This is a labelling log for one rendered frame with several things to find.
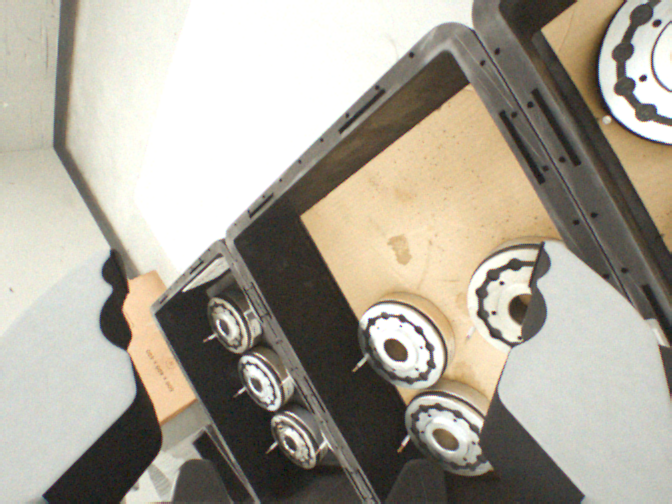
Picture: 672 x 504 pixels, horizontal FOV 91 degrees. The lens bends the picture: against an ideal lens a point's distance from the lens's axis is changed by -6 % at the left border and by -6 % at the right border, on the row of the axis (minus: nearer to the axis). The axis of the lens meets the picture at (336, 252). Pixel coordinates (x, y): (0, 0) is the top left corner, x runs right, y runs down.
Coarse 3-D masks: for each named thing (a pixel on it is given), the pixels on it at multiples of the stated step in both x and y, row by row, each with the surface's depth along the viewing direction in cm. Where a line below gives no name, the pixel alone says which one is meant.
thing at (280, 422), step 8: (280, 416) 56; (288, 416) 56; (272, 424) 59; (280, 424) 57; (288, 424) 56; (296, 424) 54; (272, 432) 60; (280, 432) 58; (296, 432) 55; (304, 432) 54; (304, 440) 55; (312, 440) 54; (280, 448) 60; (304, 448) 55; (312, 448) 54; (288, 456) 59; (304, 456) 56; (312, 456) 54; (304, 464) 57; (312, 464) 55
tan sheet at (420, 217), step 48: (432, 144) 31; (480, 144) 29; (336, 192) 40; (384, 192) 36; (432, 192) 33; (480, 192) 30; (528, 192) 28; (336, 240) 42; (384, 240) 38; (432, 240) 34; (480, 240) 32; (384, 288) 40; (432, 288) 36; (480, 336) 34; (480, 384) 36
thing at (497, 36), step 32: (480, 0) 17; (480, 32) 18; (512, 32) 17; (512, 64) 18; (544, 96) 17; (544, 128) 18; (576, 160) 18; (576, 192) 18; (608, 192) 17; (608, 224) 17; (608, 256) 18; (640, 256) 17; (640, 288) 17
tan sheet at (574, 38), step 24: (600, 0) 22; (624, 0) 21; (552, 24) 24; (576, 24) 23; (600, 24) 22; (552, 48) 24; (576, 48) 23; (576, 72) 24; (600, 120) 24; (624, 144) 23; (648, 144) 23; (624, 168) 24; (648, 168) 23; (648, 192) 23
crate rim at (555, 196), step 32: (448, 32) 19; (416, 64) 21; (480, 64) 19; (384, 96) 22; (480, 96) 19; (512, 96) 18; (352, 128) 24; (512, 128) 20; (320, 160) 27; (544, 160) 18; (544, 192) 19; (576, 224) 18; (576, 256) 19; (256, 288) 37; (288, 352) 37; (352, 448) 37
